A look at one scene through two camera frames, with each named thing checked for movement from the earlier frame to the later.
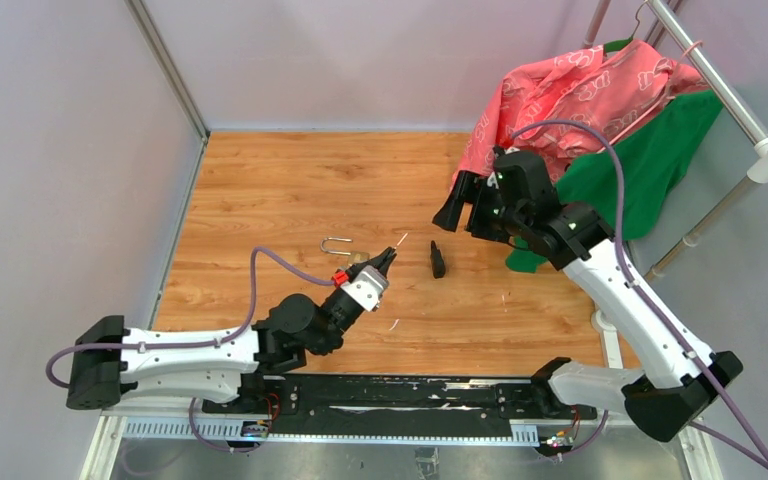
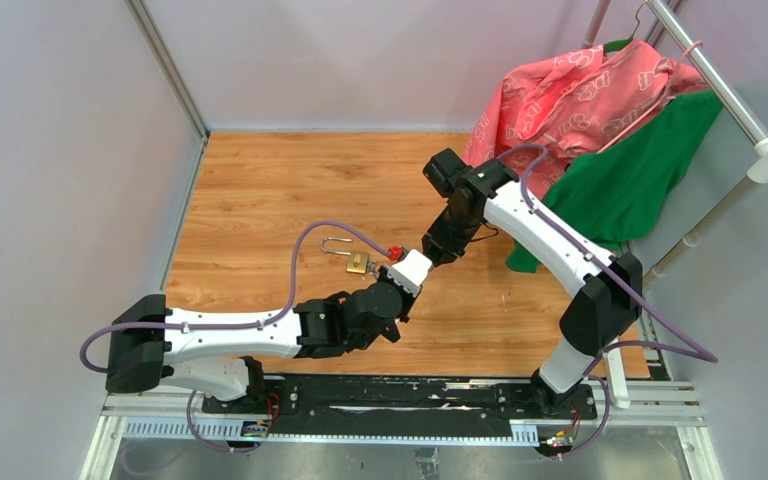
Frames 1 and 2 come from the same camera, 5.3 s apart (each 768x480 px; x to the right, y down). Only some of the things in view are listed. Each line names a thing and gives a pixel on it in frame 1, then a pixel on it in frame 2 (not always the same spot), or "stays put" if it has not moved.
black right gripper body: [488, 218] -> [451, 232]
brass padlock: [354, 257] stays put
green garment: [654, 159] stays put
